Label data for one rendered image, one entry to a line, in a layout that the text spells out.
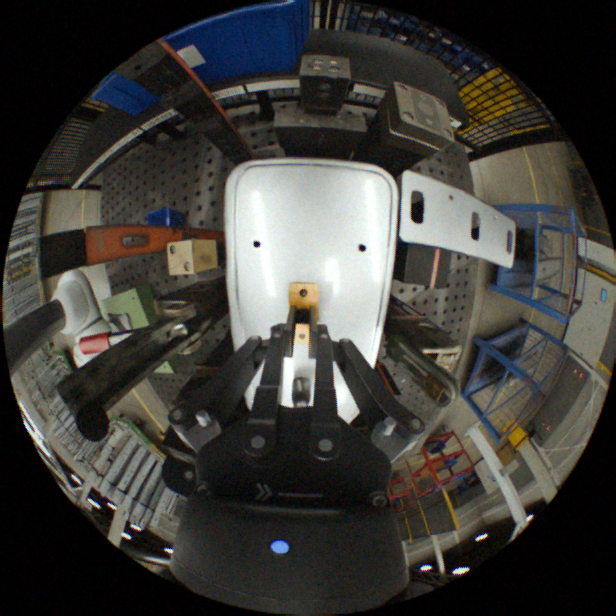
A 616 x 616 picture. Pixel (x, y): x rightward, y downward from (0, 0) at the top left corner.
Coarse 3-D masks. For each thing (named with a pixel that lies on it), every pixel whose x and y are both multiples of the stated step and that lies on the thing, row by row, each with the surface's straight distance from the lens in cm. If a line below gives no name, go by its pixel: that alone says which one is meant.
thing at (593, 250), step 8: (576, 240) 781; (584, 240) 776; (576, 248) 778; (584, 248) 773; (592, 248) 771; (600, 248) 770; (608, 248) 772; (584, 256) 772; (592, 256) 768; (600, 256) 768; (608, 256) 770; (592, 264) 988; (600, 264) 819; (608, 264) 767; (608, 272) 1005
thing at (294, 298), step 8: (288, 288) 22; (296, 288) 22; (304, 288) 22; (312, 288) 22; (288, 296) 22; (296, 296) 22; (304, 296) 22; (312, 296) 22; (288, 304) 23; (296, 304) 22; (304, 304) 22; (312, 304) 22; (296, 312) 22; (304, 312) 22; (296, 320) 22; (304, 320) 22; (296, 328) 24; (304, 328) 24; (296, 336) 24
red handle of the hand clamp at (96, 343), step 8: (136, 328) 25; (176, 328) 22; (184, 328) 22; (88, 336) 28; (96, 336) 27; (104, 336) 26; (112, 336) 25; (120, 336) 25; (168, 336) 23; (176, 336) 23; (184, 336) 23; (80, 344) 28; (88, 344) 27; (96, 344) 26; (104, 344) 26; (112, 344) 26; (88, 352) 28; (96, 352) 27
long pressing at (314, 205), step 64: (256, 192) 24; (320, 192) 23; (384, 192) 25; (256, 256) 23; (320, 256) 22; (384, 256) 24; (256, 320) 25; (320, 320) 24; (384, 320) 27; (256, 384) 32
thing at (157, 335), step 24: (192, 312) 22; (144, 336) 19; (192, 336) 23; (96, 360) 18; (120, 360) 18; (144, 360) 20; (72, 384) 17; (96, 384) 19; (120, 384) 19; (72, 408) 19; (96, 408) 15; (96, 432) 16
